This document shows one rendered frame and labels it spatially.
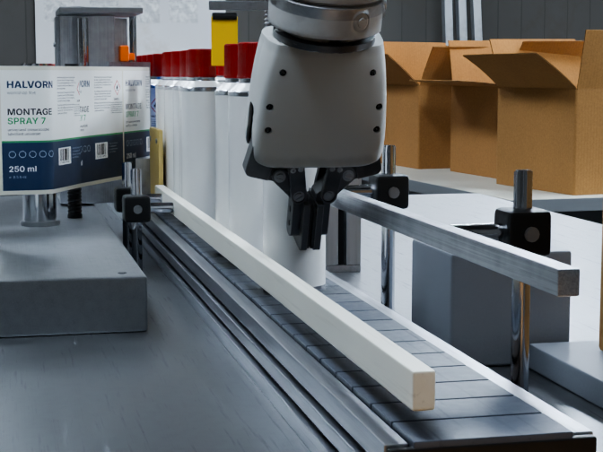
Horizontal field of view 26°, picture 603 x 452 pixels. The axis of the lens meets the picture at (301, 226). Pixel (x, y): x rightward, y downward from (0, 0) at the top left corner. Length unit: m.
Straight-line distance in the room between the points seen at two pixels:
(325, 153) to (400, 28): 9.07
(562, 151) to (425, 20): 7.09
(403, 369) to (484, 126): 2.91
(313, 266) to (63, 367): 0.21
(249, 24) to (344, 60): 8.72
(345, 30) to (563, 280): 0.33
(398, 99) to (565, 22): 6.76
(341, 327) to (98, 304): 0.43
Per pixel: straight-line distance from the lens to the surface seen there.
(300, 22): 0.92
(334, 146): 0.97
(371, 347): 0.70
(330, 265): 1.49
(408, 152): 3.86
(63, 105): 1.57
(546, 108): 3.12
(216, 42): 1.48
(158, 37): 9.48
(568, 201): 2.97
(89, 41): 1.82
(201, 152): 1.52
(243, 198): 1.19
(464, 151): 3.65
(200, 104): 1.52
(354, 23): 0.92
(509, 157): 3.27
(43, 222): 1.54
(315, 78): 0.95
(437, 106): 3.82
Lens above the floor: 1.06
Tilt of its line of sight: 7 degrees down
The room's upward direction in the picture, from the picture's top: straight up
